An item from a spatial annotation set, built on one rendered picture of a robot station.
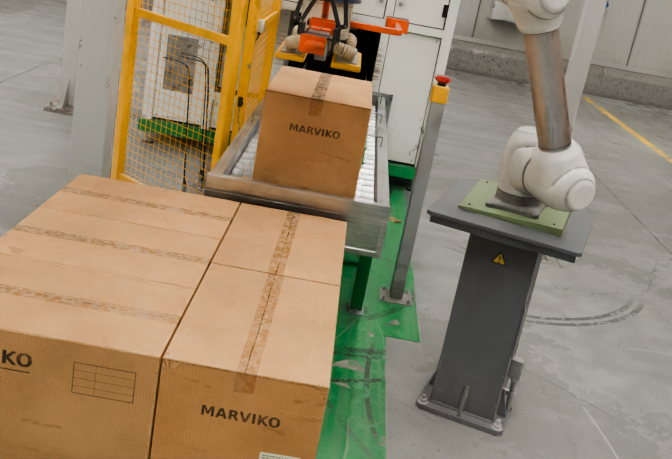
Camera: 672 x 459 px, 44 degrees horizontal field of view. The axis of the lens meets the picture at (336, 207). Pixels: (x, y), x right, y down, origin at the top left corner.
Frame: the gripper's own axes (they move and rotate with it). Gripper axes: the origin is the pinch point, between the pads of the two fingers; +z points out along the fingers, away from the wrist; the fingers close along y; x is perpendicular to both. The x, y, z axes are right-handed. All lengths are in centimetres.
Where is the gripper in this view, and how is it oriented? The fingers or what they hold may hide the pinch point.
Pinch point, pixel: (317, 41)
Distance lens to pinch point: 238.5
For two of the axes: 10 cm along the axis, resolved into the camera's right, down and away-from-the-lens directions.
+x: -0.5, 3.1, -9.5
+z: -1.8, 9.3, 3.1
